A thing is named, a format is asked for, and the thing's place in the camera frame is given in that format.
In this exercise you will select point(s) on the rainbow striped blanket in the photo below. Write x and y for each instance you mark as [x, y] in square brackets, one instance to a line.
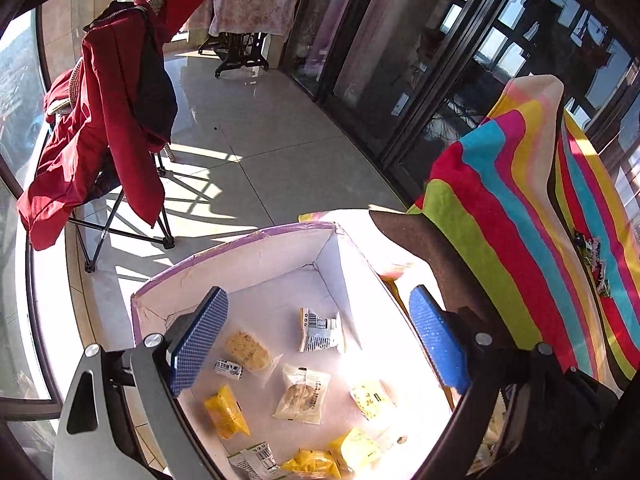
[500, 210]

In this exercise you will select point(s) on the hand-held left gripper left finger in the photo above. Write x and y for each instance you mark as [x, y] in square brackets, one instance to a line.
[197, 340]

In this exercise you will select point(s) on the red jacket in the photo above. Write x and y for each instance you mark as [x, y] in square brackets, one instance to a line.
[100, 125]

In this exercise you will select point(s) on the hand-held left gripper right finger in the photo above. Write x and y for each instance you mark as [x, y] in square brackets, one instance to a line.
[440, 340]

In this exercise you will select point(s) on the clear cookie packet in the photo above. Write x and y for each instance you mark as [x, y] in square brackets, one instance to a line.
[302, 394]

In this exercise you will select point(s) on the white barcode snack packet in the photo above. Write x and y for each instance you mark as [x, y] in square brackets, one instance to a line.
[320, 332]
[257, 460]

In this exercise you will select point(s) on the pile of mixed snacks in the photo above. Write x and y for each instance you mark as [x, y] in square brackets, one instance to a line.
[592, 255]

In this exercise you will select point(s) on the pink curtain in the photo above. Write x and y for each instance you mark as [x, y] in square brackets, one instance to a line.
[325, 35]

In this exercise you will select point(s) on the white blue candy packet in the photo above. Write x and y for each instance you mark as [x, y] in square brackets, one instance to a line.
[228, 368]

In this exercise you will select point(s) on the yellow cake packet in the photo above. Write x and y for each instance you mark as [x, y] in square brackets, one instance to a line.
[356, 452]

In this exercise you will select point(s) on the yellow snack packet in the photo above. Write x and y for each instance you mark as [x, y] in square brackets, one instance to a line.
[310, 464]
[226, 411]

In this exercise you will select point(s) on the white cardboard box purple trim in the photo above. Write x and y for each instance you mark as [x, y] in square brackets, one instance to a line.
[280, 280]

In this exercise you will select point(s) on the folding chair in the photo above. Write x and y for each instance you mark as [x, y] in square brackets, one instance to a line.
[169, 242]

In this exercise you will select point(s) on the clear cake packet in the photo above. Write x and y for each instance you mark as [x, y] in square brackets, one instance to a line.
[247, 352]

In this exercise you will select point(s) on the floral tablecloth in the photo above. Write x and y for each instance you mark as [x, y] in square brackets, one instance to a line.
[250, 0]

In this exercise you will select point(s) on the black garment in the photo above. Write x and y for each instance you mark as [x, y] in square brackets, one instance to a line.
[155, 90]

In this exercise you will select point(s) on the pale clear snack packet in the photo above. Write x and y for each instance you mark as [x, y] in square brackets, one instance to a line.
[372, 400]

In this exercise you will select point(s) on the black iron table frame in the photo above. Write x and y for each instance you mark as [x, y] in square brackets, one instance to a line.
[235, 57]

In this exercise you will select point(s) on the clear serrated snack packet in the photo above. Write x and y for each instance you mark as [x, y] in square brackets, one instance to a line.
[492, 435]

